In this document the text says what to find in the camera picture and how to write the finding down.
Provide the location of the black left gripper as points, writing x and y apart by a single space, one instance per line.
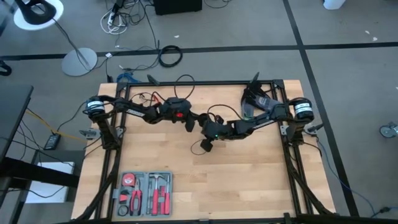
175 109

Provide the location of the grey plastic tool case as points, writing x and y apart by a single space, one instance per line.
143 177

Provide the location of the red tape measure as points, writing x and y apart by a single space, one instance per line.
128 180

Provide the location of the black floor box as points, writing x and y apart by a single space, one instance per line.
177 7

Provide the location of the black desk top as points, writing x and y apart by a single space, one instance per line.
12 115

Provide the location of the white box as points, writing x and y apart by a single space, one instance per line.
46 193

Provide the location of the red black utility knife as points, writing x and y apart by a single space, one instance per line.
124 197

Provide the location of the slim grey metal tool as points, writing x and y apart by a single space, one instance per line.
148 199

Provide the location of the white floor object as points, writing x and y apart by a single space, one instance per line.
334 4

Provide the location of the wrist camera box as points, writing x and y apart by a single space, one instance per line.
190 124
206 145

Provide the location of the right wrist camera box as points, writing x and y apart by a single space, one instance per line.
206 145

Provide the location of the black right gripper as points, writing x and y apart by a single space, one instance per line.
217 129

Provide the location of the black stand with white base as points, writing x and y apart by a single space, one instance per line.
35 14

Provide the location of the grey disc floor stand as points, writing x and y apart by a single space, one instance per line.
79 63

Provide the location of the black power adapter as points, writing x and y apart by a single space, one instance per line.
52 141

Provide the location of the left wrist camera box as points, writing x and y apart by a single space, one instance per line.
190 124

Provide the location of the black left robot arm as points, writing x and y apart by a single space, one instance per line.
130 109

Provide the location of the black desk crossbar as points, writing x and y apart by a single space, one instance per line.
37 174

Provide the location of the black pouch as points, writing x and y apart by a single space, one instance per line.
252 93

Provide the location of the grey pouch with green trim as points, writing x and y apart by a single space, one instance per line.
247 113

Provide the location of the black plastic spool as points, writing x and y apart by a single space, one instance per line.
204 119

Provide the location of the white power strip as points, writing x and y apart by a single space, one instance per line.
111 20

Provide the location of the grey caster wheel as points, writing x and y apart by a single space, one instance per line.
387 131

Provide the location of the red bit set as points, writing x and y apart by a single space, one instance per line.
161 191

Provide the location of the dark aluminium table frame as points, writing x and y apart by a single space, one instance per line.
217 83

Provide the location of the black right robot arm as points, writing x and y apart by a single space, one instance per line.
264 121

